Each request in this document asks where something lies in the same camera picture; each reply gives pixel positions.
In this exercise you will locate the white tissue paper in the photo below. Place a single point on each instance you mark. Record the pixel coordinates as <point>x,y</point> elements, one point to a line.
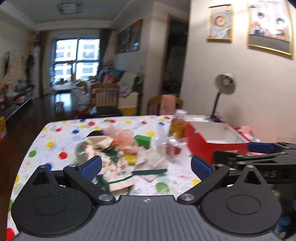
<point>196,118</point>

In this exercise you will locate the yellow sponge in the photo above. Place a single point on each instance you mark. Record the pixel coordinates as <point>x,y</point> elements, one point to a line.
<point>130,160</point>

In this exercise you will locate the green sponge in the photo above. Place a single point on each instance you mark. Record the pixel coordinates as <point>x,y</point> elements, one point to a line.
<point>142,140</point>

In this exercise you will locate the dark framed wall pictures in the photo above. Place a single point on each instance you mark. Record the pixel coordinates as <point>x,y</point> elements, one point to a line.
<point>129,37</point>

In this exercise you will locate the black cap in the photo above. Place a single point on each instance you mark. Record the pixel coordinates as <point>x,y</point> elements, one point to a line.
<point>94,134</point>

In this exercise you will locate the beige hanging cloth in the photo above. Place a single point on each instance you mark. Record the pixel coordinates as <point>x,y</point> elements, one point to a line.
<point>13,67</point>

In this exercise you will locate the ceiling light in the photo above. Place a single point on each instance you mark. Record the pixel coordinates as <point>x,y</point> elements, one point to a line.
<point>69,8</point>

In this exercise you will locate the framed kitchen scene picture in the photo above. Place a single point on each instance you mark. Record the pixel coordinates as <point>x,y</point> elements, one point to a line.
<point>268,27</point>

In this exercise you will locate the mint green cup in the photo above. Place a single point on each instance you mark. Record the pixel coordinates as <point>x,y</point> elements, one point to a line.
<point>81,150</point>

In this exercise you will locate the printed white cloth bag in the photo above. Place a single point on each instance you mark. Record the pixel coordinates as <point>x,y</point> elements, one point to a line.
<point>115,171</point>

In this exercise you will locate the white low table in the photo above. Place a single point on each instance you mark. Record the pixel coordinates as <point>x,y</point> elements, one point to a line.
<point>62,87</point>

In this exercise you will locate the wooden chair dark seat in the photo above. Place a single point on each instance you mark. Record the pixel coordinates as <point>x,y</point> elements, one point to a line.
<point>104,97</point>

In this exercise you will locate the white cloth bundle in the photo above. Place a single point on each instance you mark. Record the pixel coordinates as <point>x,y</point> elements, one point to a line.
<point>79,98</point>

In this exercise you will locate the low shelf unit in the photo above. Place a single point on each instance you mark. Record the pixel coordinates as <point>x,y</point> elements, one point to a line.
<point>18,97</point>

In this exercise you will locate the framed food picture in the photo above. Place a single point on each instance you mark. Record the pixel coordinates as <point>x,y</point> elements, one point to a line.
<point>219,23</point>

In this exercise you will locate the silver desk lamp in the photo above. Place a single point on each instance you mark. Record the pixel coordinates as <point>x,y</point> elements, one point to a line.
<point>225,83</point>

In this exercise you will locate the polka dot tablecloth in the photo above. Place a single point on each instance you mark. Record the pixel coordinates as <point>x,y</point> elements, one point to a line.
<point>57,139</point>

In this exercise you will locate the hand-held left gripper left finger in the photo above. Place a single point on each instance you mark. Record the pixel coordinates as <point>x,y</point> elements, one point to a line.
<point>91,165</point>

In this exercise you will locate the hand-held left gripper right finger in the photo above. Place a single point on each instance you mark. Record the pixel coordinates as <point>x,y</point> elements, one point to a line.
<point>201,166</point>

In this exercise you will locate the red shoe box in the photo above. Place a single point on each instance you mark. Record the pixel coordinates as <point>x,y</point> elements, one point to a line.
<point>201,148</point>

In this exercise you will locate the grey curtain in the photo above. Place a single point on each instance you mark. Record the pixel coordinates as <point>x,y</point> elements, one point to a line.
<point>44,62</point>
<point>104,51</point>

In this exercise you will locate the clear plastic bag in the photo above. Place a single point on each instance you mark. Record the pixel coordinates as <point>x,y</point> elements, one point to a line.
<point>161,136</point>

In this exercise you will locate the large window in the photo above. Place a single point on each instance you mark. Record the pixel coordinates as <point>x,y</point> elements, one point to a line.
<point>87,51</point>

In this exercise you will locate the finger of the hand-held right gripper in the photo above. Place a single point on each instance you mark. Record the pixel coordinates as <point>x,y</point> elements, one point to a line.
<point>225,156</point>
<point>261,147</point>

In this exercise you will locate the pink towel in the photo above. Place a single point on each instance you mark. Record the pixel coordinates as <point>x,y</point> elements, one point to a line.
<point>168,104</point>

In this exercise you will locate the small stool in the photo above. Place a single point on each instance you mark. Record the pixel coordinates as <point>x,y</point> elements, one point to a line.
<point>59,104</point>

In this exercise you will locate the peach mesh cloth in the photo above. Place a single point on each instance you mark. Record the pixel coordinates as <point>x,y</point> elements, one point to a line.
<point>122,136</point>

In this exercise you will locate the sofa with cream cover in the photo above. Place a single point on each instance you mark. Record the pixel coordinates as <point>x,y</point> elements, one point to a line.
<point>129,99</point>

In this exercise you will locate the amber drink bottle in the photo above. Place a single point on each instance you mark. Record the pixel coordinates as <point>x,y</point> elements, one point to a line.
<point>178,126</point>

